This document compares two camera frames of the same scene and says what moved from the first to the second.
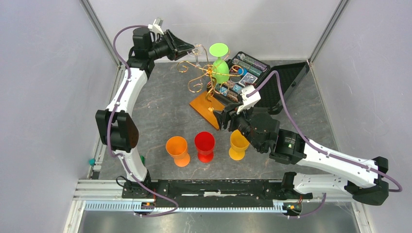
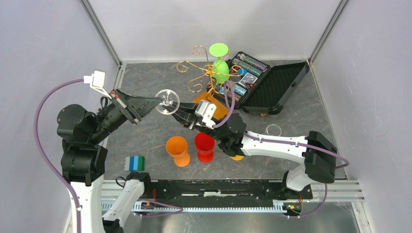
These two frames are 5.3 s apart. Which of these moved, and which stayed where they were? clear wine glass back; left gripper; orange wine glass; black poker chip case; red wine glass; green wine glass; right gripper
Moved: clear wine glass back; right gripper; left gripper
Stayed: orange wine glass; green wine glass; red wine glass; black poker chip case
